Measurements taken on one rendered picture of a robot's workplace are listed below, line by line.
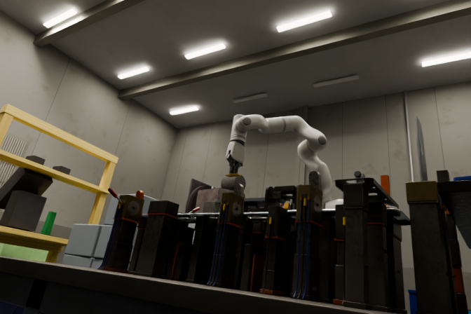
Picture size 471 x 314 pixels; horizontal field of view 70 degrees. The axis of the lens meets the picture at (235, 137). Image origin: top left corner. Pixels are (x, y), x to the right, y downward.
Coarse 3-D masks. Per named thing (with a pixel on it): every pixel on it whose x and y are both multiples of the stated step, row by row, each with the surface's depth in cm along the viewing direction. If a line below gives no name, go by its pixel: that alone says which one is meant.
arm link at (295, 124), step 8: (288, 120) 193; (296, 120) 195; (288, 128) 193; (296, 128) 195; (304, 128) 194; (312, 128) 194; (304, 136) 191; (312, 136) 189; (320, 136) 188; (312, 144) 189; (320, 144) 187
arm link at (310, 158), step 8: (304, 144) 196; (304, 152) 198; (312, 152) 194; (304, 160) 198; (312, 160) 196; (312, 168) 193; (320, 168) 190; (328, 176) 189; (328, 184) 188; (328, 192) 191; (328, 200) 193
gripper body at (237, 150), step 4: (228, 144) 180; (232, 144) 178; (236, 144) 178; (240, 144) 180; (244, 144) 181; (228, 148) 178; (232, 148) 176; (236, 148) 177; (240, 148) 180; (244, 148) 182; (228, 152) 179; (232, 152) 175; (236, 152) 177; (240, 152) 179; (244, 152) 182; (232, 156) 174; (236, 156) 176; (240, 156) 179; (244, 156) 181; (236, 160) 176; (240, 160) 179
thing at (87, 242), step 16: (112, 208) 336; (144, 208) 324; (80, 224) 349; (112, 224) 327; (192, 224) 391; (80, 240) 338; (96, 240) 328; (64, 256) 341; (80, 256) 338; (96, 256) 318
